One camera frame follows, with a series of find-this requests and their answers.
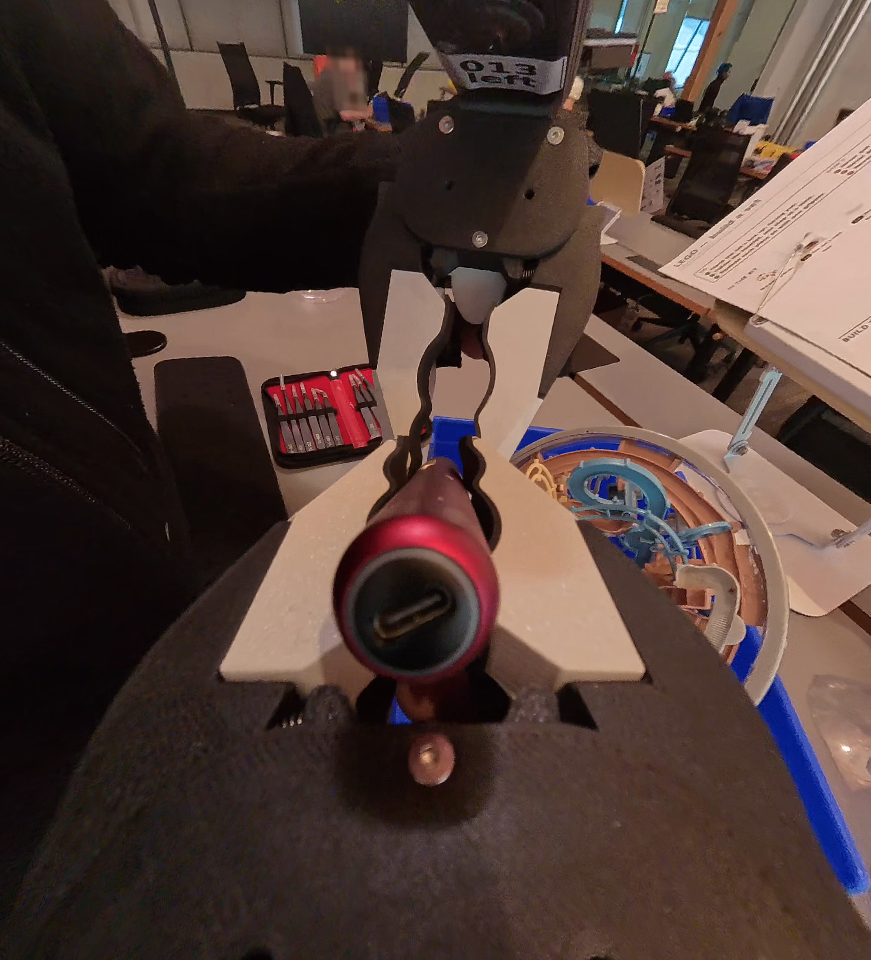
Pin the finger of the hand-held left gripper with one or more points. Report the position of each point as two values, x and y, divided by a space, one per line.
522 360
405 337

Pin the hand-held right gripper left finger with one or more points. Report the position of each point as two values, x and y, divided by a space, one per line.
293 600

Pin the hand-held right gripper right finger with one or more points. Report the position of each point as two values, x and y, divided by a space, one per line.
563 600

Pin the red electric screwdriver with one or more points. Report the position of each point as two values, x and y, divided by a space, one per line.
413 615

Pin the clear ball maze puzzle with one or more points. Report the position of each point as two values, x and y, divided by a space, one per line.
615 484

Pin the blue plastic bin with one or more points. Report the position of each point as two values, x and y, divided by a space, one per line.
818 787

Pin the person's left forearm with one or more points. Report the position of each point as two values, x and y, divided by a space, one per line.
255 195

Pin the black square pad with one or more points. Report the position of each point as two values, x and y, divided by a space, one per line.
593 356

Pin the black wrist rest pad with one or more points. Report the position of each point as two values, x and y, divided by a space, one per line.
210 465

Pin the black office chair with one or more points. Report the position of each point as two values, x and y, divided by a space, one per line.
299 101
244 79
709 172

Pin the small black oval pad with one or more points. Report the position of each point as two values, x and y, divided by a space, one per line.
144 343

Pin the white document stand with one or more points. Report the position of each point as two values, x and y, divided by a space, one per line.
840 555

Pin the clear plastic dome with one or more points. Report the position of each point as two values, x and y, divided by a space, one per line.
863 720

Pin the instruction sheet board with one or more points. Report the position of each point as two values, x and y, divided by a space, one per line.
818 225

